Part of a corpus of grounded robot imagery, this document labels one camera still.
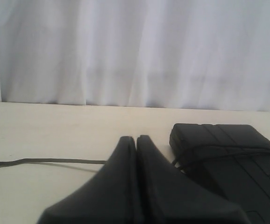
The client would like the black plastic carrying case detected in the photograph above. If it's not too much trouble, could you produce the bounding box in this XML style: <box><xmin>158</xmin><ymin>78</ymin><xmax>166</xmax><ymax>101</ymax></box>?
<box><xmin>169</xmin><ymin>123</ymin><xmax>270</xmax><ymax>224</ymax></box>

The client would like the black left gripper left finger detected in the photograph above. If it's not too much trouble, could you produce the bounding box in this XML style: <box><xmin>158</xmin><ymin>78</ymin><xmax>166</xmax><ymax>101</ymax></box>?
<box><xmin>38</xmin><ymin>137</ymin><xmax>137</xmax><ymax>224</ymax></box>

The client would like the black cord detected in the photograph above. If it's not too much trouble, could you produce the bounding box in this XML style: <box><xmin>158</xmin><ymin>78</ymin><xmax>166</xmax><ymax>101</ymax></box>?
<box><xmin>0</xmin><ymin>146</ymin><xmax>270</xmax><ymax>175</ymax></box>

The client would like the white backdrop curtain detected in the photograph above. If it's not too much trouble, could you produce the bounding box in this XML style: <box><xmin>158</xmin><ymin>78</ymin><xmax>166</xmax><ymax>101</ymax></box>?
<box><xmin>0</xmin><ymin>0</ymin><xmax>270</xmax><ymax>112</ymax></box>

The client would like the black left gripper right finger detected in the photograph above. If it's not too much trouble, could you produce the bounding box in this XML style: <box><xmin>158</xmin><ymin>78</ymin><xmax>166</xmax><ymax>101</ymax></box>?
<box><xmin>136</xmin><ymin>135</ymin><xmax>250</xmax><ymax>224</ymax></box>

